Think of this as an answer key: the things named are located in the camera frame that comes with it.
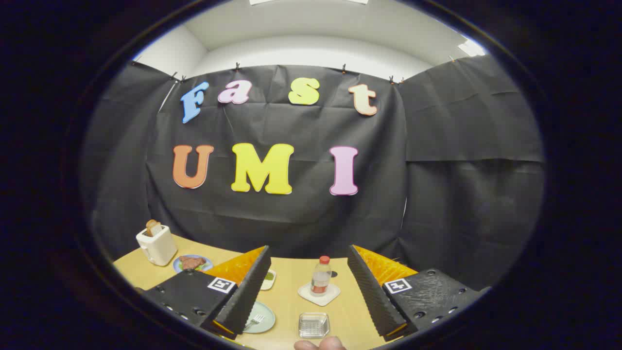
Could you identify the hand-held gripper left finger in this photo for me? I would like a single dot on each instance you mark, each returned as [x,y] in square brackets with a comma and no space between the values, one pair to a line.
[245,296]

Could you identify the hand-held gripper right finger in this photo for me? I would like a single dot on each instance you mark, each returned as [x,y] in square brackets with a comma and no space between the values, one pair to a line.
[374,296]

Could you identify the white divided dish with beans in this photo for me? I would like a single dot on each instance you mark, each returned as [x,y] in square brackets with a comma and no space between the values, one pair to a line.
[268,278]

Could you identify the mint green round plate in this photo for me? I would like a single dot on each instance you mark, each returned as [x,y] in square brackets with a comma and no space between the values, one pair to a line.
[266,318]

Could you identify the white square coaster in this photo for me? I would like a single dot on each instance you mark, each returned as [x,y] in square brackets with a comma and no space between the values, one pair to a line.
[330,295]

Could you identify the small blue plate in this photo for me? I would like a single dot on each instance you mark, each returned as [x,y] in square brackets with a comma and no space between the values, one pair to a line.
[204,266]

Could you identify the clear water bottle red cap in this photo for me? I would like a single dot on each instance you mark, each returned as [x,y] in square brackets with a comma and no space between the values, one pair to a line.
[321,278]

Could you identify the grilled meat slice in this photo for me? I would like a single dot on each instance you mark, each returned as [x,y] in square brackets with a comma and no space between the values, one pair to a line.
[191,262]

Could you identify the cream toaster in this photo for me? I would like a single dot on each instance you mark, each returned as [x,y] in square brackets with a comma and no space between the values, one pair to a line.
[158,245]

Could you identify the toast slice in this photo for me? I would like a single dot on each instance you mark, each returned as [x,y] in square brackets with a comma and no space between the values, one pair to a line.
[153,227]

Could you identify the ceiling light panel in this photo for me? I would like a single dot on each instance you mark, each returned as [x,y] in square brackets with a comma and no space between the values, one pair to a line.
[471,48]

